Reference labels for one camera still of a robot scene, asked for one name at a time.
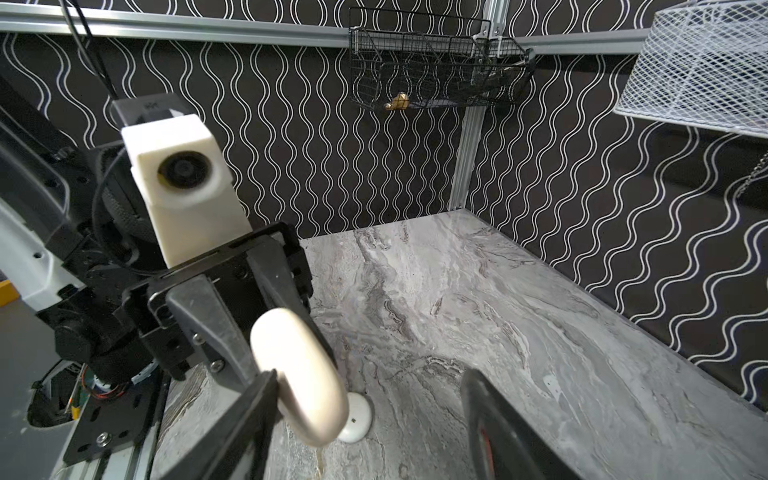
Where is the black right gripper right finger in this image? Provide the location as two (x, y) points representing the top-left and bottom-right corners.
(460, 368), (579, 479)

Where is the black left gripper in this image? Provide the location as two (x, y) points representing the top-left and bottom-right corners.
(122, 222), (333, 390)

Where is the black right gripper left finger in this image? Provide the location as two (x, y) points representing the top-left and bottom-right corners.
(164, 370), (279, 479)

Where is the cream earbud charging case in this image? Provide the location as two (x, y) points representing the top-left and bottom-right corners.
(250, 308), (349, 447)

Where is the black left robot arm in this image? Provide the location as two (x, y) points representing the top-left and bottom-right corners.
(1, 84), (334, 386)

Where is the white round disc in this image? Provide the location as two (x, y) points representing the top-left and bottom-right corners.
(337, 392), (373, 444)

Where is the small brass object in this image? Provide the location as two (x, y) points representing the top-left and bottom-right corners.
(384, 92), (410, 111)

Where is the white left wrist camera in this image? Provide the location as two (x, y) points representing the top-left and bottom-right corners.
(121, 114), (252, 268)

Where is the black wire basket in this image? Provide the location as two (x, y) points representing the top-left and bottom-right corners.
(347, 5), (535, 111)

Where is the aluminium corner frame post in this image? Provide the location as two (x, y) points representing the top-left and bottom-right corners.
(447, 0), (510, 210)

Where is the white wire mesh basket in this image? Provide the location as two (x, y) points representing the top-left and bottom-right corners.
(614, 1), (767, 138)

